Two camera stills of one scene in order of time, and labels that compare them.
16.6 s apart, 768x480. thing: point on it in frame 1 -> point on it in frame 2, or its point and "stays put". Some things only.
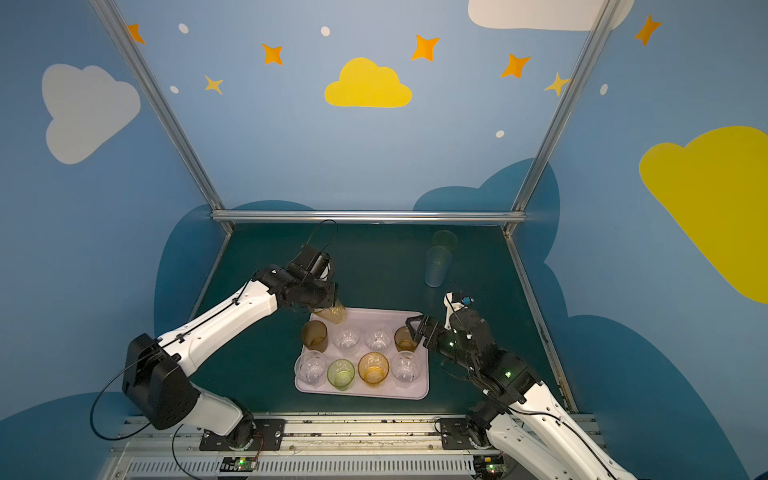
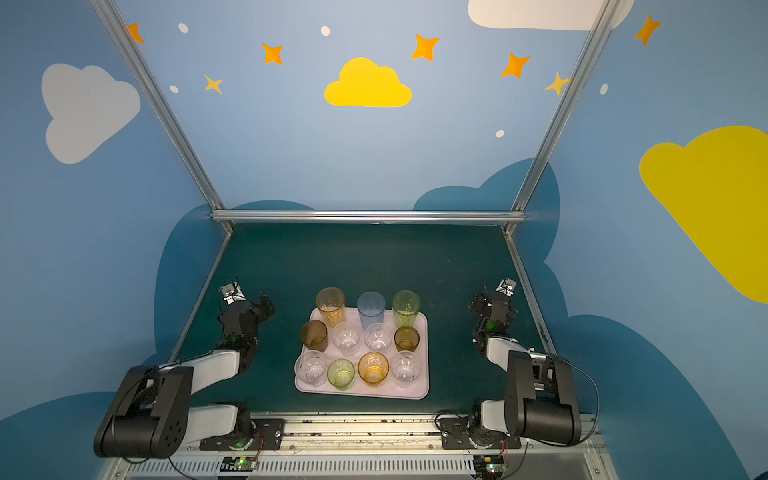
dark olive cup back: [314, 335] stays put
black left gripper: [321, 294] -> [253, 309]
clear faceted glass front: [405, 368] stays put
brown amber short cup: [404, 341] stays put
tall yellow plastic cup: [334, 314] stays put
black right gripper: [432, 332] -> [485, 305]
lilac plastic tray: [371, 354] stays put
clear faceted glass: [378, 337] stays put
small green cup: [341, 373] stays put
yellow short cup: [373, 368] stays put
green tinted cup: [444, 238] -> [405, 305]
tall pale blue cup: [438, 262] -> [371, 308]
